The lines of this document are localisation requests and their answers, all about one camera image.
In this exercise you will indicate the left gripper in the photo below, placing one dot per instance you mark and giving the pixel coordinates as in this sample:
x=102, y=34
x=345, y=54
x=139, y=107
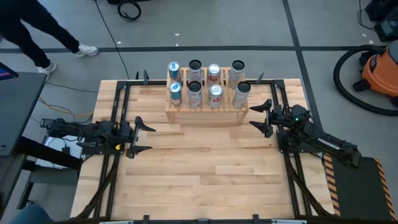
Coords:
x=132, y=137

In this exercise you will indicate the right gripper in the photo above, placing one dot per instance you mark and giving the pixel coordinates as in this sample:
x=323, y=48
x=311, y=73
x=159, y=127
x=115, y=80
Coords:
x=275, y=116

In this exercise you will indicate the silver Diet Coke can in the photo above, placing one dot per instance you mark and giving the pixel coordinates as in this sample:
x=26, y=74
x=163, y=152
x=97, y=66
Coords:
x=214, y=71
x=215, y=93

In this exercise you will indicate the blue silver Red Bull can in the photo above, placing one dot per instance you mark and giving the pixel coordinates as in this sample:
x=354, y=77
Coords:
x=173, y=68
x=175, y=91

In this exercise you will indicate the Celsius Peach Vibe can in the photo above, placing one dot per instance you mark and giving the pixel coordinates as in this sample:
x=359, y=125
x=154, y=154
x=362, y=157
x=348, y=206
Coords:
x=195, y=68
x=195, y=91

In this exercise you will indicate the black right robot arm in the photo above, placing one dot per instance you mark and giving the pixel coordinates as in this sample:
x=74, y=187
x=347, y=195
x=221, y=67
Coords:
x=326, y=144

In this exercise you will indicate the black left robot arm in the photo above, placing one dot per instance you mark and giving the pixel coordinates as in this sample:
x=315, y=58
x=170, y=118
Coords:
x=93, y=130

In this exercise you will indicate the wooden slatted shelf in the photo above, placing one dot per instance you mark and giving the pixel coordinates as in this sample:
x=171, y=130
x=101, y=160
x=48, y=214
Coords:
x=227, y=110

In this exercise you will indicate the black power adapter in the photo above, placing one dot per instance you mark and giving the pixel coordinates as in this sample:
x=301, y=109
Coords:
x=66, y=150

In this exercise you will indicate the white paper sheets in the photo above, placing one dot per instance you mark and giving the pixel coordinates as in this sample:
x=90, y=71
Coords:
x=51, y=144

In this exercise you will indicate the black hazard-striped mat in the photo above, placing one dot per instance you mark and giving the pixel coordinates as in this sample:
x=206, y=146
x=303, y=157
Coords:
x=354, y=186

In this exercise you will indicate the black desk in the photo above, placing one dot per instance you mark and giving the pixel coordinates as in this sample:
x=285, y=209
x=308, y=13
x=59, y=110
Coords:
x=18, y=109

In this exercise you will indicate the person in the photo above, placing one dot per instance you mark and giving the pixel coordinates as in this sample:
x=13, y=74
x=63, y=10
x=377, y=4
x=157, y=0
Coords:
x=18, y=25
x=31, y=216

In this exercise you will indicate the dark laptop screen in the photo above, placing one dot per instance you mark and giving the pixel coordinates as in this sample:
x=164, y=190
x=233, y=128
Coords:
x=6, y=72

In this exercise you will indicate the black equipment case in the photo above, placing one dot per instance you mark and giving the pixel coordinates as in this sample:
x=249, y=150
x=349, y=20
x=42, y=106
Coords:
x=385, y=28

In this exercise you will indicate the black aluminium table frame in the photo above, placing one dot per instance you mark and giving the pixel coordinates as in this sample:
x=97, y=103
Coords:
x=267, y=83

